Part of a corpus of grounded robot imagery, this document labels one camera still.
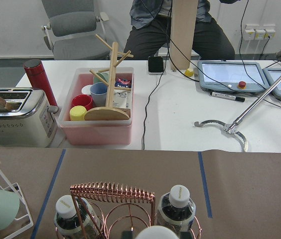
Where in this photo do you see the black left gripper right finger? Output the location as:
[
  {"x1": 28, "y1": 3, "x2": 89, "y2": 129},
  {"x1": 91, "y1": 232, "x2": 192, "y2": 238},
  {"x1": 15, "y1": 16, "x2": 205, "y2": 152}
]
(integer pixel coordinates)
[{"x1": 179, "y1": 232, "x2": 192, "y2": 239}]

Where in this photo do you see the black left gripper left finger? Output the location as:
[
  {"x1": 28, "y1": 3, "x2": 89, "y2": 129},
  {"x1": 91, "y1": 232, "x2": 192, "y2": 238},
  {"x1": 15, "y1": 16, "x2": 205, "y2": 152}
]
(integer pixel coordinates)
[{"x1": 121, "y1": 231, "x2": 134, "y2": 239}]

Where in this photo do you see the tea bottle white cap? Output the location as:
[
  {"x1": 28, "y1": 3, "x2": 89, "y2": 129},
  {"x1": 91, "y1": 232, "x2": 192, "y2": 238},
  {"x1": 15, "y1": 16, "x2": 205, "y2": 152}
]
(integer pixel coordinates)
[{"x1": 136, "y1": 226, "x2": 178, "y2": 239}]

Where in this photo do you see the tea bottle in rack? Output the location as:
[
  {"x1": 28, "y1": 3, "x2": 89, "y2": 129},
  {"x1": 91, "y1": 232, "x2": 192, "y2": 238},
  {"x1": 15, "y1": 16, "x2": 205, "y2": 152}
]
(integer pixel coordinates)
[
  {"x1": 54, "y1": 195, "x2": 101, "y2": 239},
  {"x1": 156, "y1": 185, "x2": 196, "y2": 235}
]

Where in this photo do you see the metal reacher grabber tool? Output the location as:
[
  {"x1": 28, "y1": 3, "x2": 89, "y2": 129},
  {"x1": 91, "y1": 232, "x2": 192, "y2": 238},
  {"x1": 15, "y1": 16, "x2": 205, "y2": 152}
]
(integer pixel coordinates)
[{"x1": 194, "y1": 76, "x2": 281, "y2": 152}]

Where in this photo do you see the wooden mug tree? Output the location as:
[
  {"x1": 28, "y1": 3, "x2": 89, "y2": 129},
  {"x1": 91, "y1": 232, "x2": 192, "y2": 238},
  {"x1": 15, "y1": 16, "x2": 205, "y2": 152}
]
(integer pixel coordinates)
[{"x1": 85, "y1": 34, "x2": 133, "y2": 120}]

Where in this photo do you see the yellow cup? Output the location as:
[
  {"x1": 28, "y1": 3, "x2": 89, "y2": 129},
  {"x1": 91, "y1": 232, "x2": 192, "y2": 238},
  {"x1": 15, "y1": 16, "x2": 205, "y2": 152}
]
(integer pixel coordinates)
[{"x1": 69, "y1": 106, "x2": 87, "y2": 121}]

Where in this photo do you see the pink storage box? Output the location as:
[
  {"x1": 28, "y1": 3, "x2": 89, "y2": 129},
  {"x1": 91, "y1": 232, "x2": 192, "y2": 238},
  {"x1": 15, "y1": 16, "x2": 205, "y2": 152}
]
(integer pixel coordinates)
[{"x1": 58, "y1": 68, "x2": 133, "y2": 145}]

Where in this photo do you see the red cup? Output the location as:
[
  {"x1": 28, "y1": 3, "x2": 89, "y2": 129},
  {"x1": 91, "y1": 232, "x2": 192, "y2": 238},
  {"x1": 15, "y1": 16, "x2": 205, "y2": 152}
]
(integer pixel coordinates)
[{"x1": 71, "y1": 94, "x2": 93, "y2": 110}]

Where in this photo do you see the white toaster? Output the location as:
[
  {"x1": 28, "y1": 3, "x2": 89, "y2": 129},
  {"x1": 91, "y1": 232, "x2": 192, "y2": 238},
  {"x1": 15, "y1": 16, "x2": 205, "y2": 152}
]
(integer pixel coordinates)
[{"x1": 0, "y1": 88, "x2": 59, "y2": 147}]

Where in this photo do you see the blue cup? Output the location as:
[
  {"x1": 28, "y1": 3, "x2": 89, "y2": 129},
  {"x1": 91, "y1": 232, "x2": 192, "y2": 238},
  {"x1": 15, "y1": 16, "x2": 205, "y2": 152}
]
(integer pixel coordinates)
[{"x1": 90, "y1": 82, "x2": 108, "y2": 107}]

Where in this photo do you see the black marker pen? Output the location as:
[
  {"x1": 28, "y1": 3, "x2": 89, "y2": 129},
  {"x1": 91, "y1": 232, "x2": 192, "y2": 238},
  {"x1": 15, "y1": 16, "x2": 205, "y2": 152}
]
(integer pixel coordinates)
[{"x1": 210, "y1": 92, "x2": 245, "y2": 102}]

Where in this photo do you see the teach pendant with red button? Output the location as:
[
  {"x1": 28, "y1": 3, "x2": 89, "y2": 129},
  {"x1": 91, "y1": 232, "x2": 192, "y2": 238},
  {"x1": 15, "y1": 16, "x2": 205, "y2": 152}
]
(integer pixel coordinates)
[{"x1": 197, "y1": 60, "x2": 269, "y2": 94}]

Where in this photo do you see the black smartphone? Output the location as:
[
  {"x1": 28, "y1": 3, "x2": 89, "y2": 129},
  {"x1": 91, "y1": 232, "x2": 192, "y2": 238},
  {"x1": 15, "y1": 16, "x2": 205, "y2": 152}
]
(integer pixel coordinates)
[{"x1": 147, "y1": 56, "x2": 164, "y2": 75}]

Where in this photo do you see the red thermos bottle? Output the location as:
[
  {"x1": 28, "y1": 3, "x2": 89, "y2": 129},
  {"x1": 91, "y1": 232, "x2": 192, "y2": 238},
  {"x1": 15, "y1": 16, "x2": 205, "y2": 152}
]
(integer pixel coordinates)
[{"x1": 23, "y1": 59, "x2": 57, "y2": 107}]

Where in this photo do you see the grey office chair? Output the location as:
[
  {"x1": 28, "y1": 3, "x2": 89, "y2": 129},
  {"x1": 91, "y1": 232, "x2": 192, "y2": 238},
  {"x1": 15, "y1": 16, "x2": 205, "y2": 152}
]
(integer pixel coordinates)
[{"x1": 41, "y1": 0, "x2": 110, "y2": 60}]

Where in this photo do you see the seated person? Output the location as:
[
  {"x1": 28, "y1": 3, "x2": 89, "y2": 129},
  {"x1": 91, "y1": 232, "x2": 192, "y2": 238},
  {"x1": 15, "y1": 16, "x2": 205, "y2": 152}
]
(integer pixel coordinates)
[{"x1": 124, "y1": 0, "x2": 235, "y2": 60}]

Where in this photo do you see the copper wire bottle rack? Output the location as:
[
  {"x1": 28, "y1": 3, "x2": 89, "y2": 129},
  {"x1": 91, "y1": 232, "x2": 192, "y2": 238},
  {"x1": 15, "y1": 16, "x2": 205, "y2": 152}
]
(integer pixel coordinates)
[{"x1": 55, "y1": 182, "x2": 202, "y2": 239}]

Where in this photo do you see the white wire mug rack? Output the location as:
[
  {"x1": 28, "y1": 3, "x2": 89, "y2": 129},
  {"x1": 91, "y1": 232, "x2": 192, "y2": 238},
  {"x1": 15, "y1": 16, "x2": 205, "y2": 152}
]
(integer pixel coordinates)
[{"x1": 0, "y1": 162, "x2": 33, "y2": 239}]

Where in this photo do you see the wooden post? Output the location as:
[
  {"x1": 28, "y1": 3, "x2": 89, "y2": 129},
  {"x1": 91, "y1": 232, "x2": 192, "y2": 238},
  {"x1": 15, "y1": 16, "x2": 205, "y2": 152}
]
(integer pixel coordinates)
[{"x1": 169, "y1": 0, "x2": 198, "y2": 71}]

